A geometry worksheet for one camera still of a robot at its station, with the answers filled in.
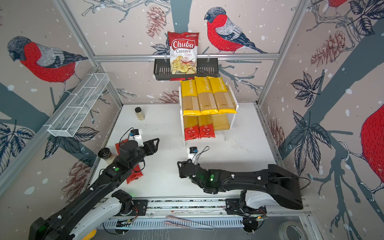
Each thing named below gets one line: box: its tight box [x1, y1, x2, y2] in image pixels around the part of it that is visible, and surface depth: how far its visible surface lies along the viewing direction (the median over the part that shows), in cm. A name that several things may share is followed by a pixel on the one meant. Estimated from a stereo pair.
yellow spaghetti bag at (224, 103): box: [208, 76, 238, 115], surface depth 77 cm
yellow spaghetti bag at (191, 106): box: [180, 79, 201, 117], surface depth 76 cm
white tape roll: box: [278, 221, 308, 240], surface depth 67 cm
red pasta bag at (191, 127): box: [183, 115, 200, 141], surface depth 84 cm
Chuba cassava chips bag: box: [167, 31, 200, 75], surface depth 87 cm
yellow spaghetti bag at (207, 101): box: [194, 76, 219, 116], surface depth 78 cm
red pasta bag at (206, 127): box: [198, 114, 216, 139], surface depth 86 cm
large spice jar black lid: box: [98, 147, 112, 160], surface depth 83 cm
